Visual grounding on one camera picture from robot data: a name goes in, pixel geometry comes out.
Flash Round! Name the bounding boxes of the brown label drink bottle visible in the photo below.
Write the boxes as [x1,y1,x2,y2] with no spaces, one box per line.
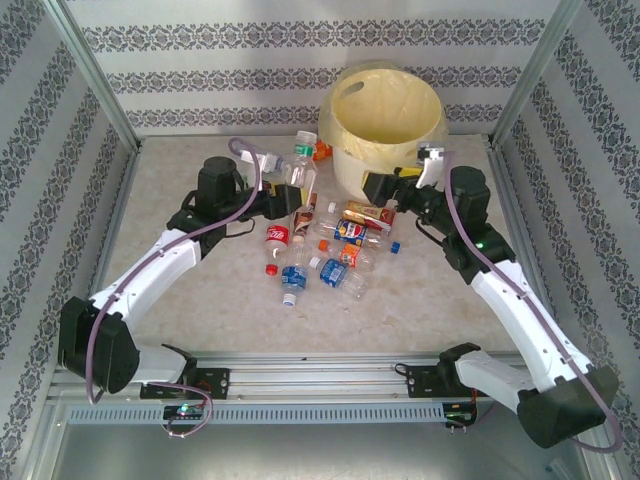
[291,192,319,236]

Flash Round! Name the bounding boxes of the yellow red tea bottle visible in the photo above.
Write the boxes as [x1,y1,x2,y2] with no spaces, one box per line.
[342,199,397,234]

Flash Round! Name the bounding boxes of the clear unlabelled plastic bottle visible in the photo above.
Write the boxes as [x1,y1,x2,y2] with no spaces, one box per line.
[272,152,320,201]

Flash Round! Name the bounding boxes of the red label cola bottle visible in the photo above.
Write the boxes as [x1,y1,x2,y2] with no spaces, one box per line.
[263,223,292,261]

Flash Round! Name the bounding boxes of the small clear white-capped bottle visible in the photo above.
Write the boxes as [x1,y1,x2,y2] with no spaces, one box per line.
[310,200,346,236]

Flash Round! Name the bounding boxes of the Pepsi label plastic bottle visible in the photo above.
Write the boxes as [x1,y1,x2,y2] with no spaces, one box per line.
[332,218,394,249]

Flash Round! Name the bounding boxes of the green label plastic bottle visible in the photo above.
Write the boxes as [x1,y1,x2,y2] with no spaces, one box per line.
[293,129,319,159]

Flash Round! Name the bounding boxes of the blue label water bottle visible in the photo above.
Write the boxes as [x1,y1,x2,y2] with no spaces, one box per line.
[308,255,370,301]
[279,234,310,307]

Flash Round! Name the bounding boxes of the white plastic bin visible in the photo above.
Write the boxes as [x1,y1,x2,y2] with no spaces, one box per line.
[327,64,447,199]

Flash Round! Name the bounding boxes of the right circuit board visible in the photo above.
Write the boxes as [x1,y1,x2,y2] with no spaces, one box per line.
[442,402,477,430]

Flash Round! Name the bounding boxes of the circuit board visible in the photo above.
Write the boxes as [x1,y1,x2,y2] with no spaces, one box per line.
[442,402,477,430]
[163,404,206,420]

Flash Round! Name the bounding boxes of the left circuit board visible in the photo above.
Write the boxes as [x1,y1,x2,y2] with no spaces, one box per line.
[163,404,206,420]

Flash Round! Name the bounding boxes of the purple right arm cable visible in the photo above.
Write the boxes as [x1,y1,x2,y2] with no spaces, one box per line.
[439,149,626,456]

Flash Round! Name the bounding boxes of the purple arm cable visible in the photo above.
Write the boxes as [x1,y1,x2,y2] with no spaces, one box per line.
[85,137,265,440]
[439,149,626,456]

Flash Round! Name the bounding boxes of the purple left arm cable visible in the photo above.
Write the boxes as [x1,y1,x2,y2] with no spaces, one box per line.
[85,137,265,440]

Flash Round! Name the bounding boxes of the aluminium right side rail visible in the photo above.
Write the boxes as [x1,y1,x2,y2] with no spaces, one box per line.
[487,139,591,361]

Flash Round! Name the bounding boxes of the aluminium left side rail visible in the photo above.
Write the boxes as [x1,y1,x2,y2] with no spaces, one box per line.
[64,142,144,369]

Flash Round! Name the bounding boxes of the aluminium right frame post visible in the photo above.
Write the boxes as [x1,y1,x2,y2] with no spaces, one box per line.
[489,0,585,150]

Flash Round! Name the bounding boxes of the aluminium frame post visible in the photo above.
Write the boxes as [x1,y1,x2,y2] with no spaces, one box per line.
[489,0,585,150]
[42,0,142,151]

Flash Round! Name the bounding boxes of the aluminium left frame post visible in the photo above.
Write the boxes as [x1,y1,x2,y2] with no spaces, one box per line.
[42,0,142,151]

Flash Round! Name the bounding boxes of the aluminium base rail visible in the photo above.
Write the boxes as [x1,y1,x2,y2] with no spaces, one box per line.
[49,351,589,401]

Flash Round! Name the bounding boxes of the grey slotted cable duct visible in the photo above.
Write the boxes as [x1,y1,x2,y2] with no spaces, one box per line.
[66,402,479,426]

